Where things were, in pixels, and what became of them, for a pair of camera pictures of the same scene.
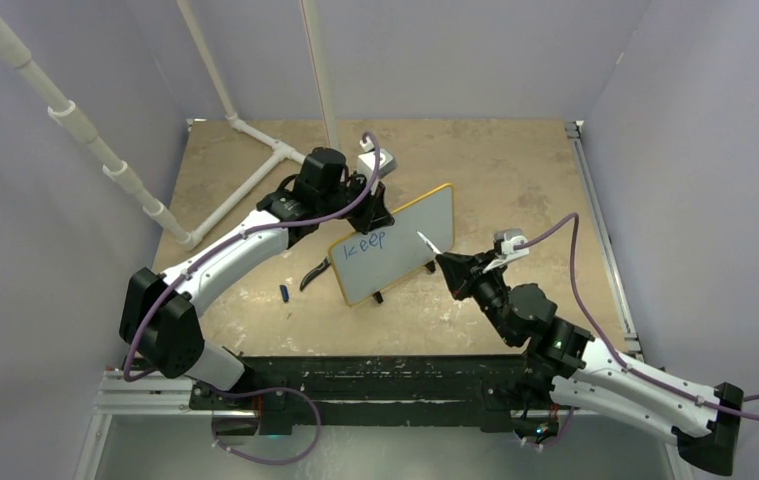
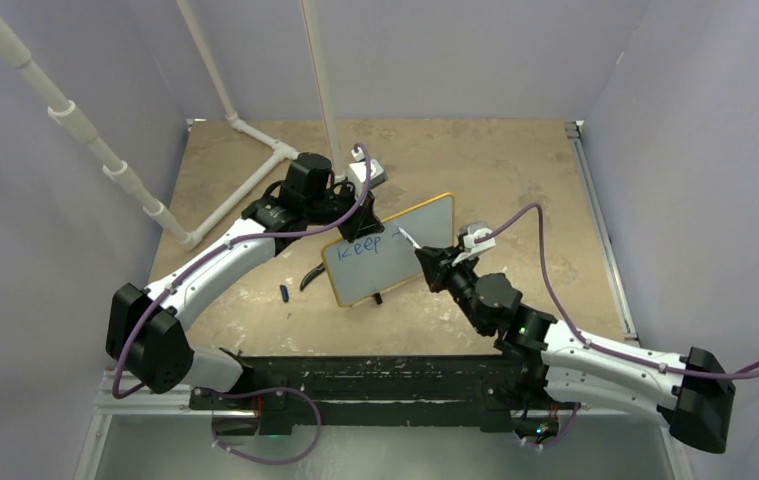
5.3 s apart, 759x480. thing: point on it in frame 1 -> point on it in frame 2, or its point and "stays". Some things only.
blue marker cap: x=285 y=293 stays
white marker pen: x=434 y=249 -> x=413 y=242
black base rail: x=453 y=391 stays
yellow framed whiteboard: x=363 y=264 stays
